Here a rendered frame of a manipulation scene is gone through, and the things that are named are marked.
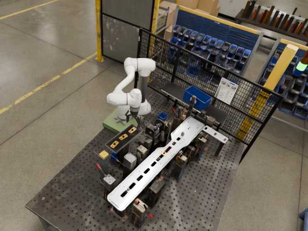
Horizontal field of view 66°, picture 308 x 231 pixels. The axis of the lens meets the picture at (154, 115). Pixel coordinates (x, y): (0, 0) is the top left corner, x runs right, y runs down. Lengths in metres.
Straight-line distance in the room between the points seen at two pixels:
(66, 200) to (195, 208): 1.23
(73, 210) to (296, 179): 3.24
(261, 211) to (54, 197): 2.58
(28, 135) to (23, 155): 0.37
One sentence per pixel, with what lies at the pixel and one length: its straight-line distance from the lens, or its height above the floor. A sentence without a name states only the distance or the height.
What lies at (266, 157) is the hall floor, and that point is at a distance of 4.31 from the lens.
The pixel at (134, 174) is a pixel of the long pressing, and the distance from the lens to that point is 2.23.
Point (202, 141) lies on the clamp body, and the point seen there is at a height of 1.03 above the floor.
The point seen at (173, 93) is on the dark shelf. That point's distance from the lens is 3.06.
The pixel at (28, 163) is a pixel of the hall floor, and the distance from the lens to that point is 3.68.
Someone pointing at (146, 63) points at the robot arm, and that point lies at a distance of 2.47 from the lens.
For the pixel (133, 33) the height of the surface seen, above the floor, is 0.89.
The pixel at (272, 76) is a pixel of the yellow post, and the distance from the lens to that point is 2.69.
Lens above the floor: 2.89
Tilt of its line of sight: 44 degrees down
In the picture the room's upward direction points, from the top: 10 degrees clockwise
